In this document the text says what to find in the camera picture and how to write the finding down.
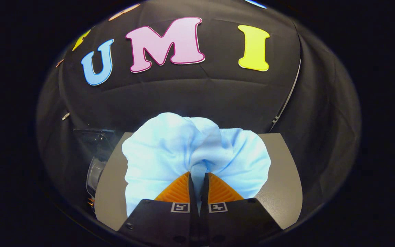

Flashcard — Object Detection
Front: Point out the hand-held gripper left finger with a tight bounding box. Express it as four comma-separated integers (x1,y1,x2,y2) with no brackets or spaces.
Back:
117,171,200,247

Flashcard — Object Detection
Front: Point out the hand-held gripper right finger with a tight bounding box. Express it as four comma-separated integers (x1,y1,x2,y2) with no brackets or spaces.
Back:
199,173,284,247

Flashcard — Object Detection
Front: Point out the light blue shirt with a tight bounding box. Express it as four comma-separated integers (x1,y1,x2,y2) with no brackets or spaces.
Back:
122,112,272,216

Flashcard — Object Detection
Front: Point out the grey washing machine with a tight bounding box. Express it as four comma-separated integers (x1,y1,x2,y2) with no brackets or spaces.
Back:
73,129,117,208

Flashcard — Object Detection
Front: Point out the dark transparent washing machine lid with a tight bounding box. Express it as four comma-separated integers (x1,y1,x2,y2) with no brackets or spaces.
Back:
73,129,117,162

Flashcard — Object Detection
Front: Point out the grey cabinet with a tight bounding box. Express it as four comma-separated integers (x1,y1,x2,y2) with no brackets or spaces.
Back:
94,132,303,231

